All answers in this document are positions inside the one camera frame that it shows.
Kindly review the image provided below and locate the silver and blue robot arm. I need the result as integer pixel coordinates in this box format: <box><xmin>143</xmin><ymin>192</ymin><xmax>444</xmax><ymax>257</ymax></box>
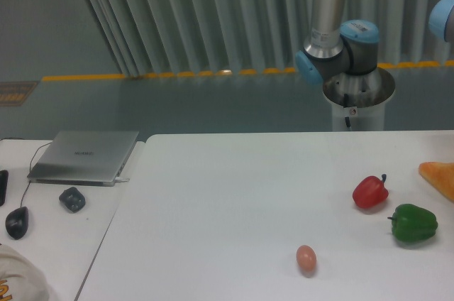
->
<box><xmin>295</xmin><ymin>0</ymin><xmax>453</xmax><ymax>84</ymax></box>

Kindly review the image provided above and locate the red bell pepper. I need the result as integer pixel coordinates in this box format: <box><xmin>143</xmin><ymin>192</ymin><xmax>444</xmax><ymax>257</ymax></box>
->
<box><xmin>352</xmin><ymin>174</ymin><xmax>389</xmax><ymax>209</ymax></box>

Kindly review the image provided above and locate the green bell pepper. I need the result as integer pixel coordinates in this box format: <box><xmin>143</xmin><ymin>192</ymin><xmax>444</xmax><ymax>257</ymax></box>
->
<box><xmin>387</xmin><ymin>204</ymin><xmax>438</xmax><ymax>243</ymax></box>

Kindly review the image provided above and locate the silver closed laptop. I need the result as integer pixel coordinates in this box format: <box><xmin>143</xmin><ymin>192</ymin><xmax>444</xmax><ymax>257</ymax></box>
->
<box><xmin>28</xmin><ymin>131</ymin><xmax>139</xmax><ymax>187</ymax></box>

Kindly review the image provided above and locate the brown egg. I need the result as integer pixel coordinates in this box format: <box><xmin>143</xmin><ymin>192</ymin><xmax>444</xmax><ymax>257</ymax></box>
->
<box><xmin>296</xmin><ymin>245</ymin><xmax>317</xmax><ymax>273</ymax></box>

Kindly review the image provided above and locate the orange bread loaf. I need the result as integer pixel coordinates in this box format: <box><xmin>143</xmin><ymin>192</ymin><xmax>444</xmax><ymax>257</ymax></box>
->
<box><xmin>419</xmin><ymin>162</ymin><xmax>454</xmax><ymax>202</ymax></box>

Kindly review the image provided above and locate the black phone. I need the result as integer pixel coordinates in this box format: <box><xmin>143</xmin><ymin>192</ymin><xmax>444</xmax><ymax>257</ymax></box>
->
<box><xmin>0</xmin><ymin>170</ymin><xmax>9</xmax><ymax>206</ymax></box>

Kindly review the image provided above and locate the black computer mouse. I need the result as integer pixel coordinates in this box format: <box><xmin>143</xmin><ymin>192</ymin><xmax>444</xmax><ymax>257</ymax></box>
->
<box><xmin>5</xmin><ymin>207</ymin><xmax>29</xmax><ymax>240</ymax></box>

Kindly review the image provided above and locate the person in white shirt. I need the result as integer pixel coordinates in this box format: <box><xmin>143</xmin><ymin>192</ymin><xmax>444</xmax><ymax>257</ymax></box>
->
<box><xmin>1</xmin><ymin>244</ymin><xmax>50</xmax><ymax>301</ymax></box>

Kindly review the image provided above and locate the white laptop cable plug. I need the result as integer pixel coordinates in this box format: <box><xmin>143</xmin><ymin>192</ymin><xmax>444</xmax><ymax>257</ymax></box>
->
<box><xmin>115</xmin><ymin>177</ymin><xmax>130</xmax><ymax>184</ymax></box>

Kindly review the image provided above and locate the black pedestal cable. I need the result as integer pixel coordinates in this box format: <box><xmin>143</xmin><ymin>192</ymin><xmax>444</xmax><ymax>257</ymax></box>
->
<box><xmin>342</xmin><ymin>92</ymin><xmax>354</xmax><ymax>133</ymax></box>

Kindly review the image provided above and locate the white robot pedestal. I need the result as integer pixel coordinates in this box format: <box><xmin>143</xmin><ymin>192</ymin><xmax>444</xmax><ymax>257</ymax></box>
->
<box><xmin>323</xmin><ymin>67</ymin><xmax>396</xmax><ymax>131</ymax></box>

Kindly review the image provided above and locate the black mouse cable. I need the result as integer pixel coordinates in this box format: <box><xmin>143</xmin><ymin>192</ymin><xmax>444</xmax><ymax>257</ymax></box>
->
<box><xmin>19</xmin><ymin>141</ymin><xmax>52</xmax><ymax>209</ymax></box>

